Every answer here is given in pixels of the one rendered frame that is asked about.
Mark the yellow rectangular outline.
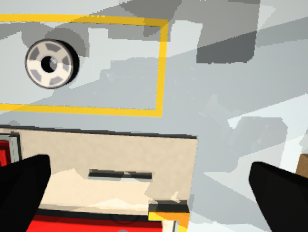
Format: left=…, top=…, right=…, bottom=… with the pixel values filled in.
left=0, top=14, right=169, bottom=116

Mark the black rubber tyre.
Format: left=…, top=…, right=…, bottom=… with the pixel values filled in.
left=25, top=38, right=80, bottom=89

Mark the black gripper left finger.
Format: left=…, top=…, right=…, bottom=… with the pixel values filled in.
left=0, top=154, right=52, bottom=232

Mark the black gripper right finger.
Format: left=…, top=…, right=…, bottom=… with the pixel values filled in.
left=248, top=161, right=308, bottom=232

